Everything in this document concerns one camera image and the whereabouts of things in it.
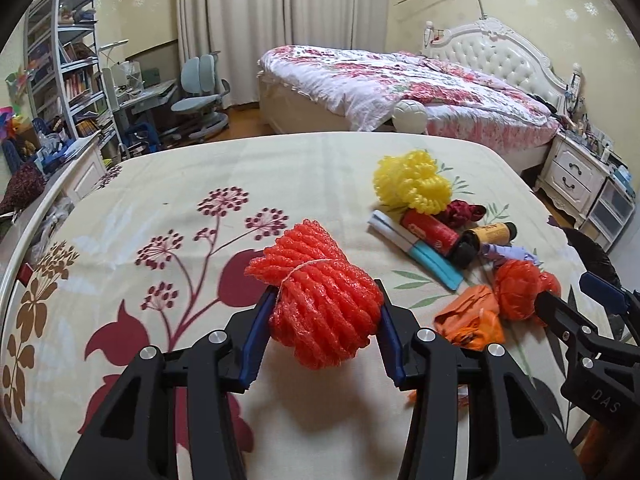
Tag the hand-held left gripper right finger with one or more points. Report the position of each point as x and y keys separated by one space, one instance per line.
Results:
x=391 y=350

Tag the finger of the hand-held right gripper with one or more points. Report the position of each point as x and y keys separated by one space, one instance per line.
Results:
x=605 y=287
x=560 y=315

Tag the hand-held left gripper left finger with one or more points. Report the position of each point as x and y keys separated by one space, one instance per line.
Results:
x=254 y=345

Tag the black trash bin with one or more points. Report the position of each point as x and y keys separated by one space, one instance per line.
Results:
x=592 y=255

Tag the red plastic bag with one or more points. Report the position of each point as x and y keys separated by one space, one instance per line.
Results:
x=515 y=290

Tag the orange plastic bag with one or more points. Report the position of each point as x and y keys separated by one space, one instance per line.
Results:
x=465 y=315

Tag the purple glove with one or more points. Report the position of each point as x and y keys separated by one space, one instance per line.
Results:
x=505 y=252

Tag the red foam net bundle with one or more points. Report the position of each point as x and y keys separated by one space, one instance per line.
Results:
x=320 y=290

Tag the white and blue paper packet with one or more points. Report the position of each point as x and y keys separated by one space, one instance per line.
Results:
x=425 y=255

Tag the dark red cloth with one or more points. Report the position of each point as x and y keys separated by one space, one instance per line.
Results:
x=460 y=210

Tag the yellow foam net bundle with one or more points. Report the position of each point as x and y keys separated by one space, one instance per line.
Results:
x=410 y=180

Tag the person's right forearm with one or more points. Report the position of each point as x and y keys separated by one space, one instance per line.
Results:
x=597 y=450

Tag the clear plastic drawer unit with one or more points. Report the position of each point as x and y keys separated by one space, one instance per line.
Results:
x=612 y=210

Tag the amber bottle with black cap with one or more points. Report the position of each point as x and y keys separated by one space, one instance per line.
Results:
x=492 y=234

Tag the blue box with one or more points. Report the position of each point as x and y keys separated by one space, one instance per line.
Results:
x=624 y=175

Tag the white nightstand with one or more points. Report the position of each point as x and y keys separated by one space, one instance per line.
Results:
x=567 y=175

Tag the red bottle with black cap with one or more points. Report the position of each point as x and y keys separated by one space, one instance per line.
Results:
x=427 y=230

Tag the clutter of small bottles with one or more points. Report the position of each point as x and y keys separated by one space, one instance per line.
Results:
x=585 y=127

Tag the cream floral bedsheet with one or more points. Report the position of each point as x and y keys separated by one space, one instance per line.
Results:
x=150 y=200

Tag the white ball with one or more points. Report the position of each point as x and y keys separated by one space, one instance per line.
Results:
x=409 y=116

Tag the blue crate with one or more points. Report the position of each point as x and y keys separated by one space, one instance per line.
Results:
x=142 y=137

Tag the white low cabinet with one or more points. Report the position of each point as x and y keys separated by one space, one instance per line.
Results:
x=82 y=170

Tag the white bed with tufted headboard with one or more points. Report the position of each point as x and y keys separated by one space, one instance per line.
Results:
x=505 y=60

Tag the grey desk chair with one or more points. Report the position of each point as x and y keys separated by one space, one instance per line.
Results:
x=200 y=85

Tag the grey study desk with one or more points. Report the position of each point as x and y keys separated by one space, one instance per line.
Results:
x=145 y=97

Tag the pink floral quilt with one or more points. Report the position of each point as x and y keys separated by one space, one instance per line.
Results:
x=360 y=80

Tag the dark red knitted item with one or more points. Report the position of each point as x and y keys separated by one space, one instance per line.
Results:
x=22 y=187

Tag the white bookshelf with books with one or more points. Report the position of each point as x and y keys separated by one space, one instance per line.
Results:
x=75 y=80

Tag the beige curtains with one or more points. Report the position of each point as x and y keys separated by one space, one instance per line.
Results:
x=280 y=25

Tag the white desk lamp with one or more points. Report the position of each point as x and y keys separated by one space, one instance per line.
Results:
x=112 y=47

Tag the colourful pinwheel toys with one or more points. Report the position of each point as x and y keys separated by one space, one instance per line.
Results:
x=12 y=105

